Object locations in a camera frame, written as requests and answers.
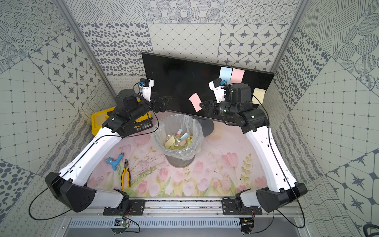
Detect aluminium mounting rail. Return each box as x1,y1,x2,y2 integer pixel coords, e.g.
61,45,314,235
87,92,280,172
64,197,302,220

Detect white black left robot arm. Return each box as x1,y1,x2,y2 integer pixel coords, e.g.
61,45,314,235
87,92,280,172
45,89,172,214

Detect grey bin with plastic liner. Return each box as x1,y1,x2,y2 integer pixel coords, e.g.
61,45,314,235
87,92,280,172
153,114,204,168

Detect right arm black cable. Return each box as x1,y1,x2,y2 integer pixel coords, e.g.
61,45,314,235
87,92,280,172
221,85,306,229

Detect light blue sticky note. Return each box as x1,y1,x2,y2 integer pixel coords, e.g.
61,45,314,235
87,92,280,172
219,67,233,84

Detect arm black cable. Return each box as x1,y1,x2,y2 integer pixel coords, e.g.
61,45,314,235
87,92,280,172
221,85,306,229
28,97,160,221

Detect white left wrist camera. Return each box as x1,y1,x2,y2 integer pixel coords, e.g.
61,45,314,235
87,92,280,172
139,79,154,101

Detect pink sticky note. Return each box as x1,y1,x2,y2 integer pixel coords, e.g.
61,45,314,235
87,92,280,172
230,69,245,84
189,93,202,112

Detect floral pink table mat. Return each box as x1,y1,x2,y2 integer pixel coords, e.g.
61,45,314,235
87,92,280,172
87,122,267,197

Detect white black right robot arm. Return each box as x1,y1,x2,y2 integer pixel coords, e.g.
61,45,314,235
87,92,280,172
200,79,308,212

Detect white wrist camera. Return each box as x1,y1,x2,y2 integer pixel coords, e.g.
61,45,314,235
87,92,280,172
139,79,154,101
208,79,227,103

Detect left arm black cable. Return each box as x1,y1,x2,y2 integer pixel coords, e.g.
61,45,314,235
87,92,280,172
28,97,160,221

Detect blue handled tool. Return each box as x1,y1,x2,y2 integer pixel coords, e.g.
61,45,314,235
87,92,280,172
106,153,124,171

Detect yellow black pliers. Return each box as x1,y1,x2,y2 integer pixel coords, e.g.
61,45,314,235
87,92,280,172
120,160,131,190

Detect black computer monitor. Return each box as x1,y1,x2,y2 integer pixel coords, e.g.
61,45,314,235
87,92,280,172
142,53,274,122

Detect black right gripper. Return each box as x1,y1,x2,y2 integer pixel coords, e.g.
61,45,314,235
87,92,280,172
199,98,238,119

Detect yellow sticky note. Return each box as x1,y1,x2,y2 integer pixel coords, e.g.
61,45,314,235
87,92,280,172
252,88,266,105

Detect yellow black toolbox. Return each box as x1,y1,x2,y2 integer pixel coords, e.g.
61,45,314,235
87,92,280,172
91,107,153,137

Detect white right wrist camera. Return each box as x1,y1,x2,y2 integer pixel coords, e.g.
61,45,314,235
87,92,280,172
208,79,227,103

